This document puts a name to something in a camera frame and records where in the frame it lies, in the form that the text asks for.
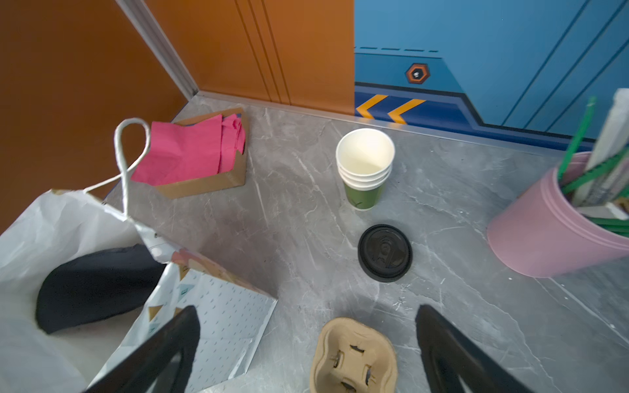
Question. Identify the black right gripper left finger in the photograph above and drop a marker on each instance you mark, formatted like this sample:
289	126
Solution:
164	363

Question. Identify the pink straw holder cup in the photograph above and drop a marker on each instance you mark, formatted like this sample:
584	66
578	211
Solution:
541	235

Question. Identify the cardboard napkin box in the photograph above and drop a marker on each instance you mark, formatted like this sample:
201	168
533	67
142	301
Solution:
234	178

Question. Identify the stack of green paper cups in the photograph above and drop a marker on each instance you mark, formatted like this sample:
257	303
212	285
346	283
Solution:
364	160

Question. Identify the bundle of wrapped straws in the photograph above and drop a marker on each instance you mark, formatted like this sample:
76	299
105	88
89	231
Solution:
599	195

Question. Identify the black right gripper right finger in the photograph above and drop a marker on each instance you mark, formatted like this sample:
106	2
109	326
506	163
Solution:
453	363

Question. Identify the stack of black cup lids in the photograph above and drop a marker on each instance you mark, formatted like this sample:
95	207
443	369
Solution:
384	253

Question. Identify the stack of pulp cup carriers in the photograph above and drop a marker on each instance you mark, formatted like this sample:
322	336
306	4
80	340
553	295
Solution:
352	357

